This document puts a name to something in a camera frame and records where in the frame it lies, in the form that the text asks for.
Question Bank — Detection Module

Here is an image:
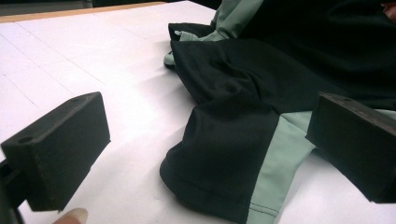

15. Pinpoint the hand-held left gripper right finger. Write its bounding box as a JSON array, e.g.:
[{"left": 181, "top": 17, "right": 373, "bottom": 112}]
[{"left": 305, "top": 91, "right": 396, "bottom": 204}]

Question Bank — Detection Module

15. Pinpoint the black and mint green shirt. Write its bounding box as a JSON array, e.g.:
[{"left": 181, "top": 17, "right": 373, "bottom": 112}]
[{"left": 159, "top": 0, "right": 396, "bottom": 224}]

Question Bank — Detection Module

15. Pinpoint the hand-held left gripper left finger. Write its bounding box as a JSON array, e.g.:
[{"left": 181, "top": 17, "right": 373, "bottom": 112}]
[{"left": 0, "top": 91, "right": 111, "bottom": 213}]

